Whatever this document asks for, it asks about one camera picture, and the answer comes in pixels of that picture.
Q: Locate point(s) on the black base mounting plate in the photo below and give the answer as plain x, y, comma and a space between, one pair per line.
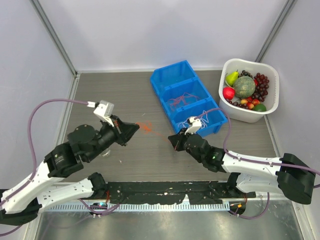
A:
172, 192

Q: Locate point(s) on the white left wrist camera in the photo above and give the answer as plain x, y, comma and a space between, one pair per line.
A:
103, 110

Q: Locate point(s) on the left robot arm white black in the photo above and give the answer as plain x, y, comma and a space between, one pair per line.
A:
84, 144

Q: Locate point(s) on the red apple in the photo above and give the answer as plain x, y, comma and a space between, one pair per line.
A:
228, 93

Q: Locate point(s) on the green melon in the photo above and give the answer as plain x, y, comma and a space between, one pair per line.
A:
244, 87

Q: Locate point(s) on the dark red grape bunch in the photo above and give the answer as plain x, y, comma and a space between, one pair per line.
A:
261, 87

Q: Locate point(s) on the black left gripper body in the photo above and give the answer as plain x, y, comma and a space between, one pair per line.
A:
107, 135

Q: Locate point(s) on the green lime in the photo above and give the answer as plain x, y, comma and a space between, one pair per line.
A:
259, 108

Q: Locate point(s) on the green yellow pear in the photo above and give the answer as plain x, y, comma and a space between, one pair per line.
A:
231, 78

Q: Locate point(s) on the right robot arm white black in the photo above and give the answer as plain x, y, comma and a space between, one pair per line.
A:
287, 175

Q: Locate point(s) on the clear glass bottle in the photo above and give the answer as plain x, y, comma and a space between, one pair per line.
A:
106, 153

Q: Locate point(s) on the perforated cable duct strip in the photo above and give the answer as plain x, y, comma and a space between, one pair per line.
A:
183, 207

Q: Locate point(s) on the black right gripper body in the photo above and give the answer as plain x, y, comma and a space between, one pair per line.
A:
186, 147

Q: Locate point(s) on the red yellow cherries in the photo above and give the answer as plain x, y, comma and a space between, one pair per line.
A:
249, 103

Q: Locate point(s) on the blue three-compartment bin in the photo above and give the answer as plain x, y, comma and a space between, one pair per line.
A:
182, 94

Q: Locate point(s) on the white fruit basket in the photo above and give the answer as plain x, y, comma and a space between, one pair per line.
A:
272, 99

